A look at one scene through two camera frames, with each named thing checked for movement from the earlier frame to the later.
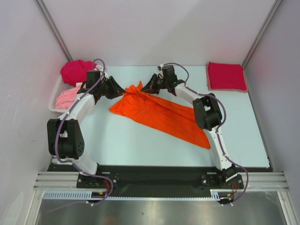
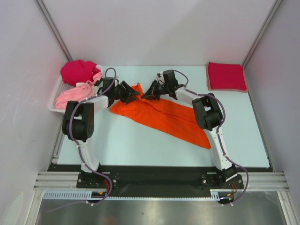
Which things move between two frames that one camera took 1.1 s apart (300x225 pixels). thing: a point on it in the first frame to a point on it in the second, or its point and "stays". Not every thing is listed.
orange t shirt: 166,112 stays
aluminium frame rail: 256,181 stays
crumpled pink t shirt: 66,98 stays
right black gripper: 151,87 to 152,93
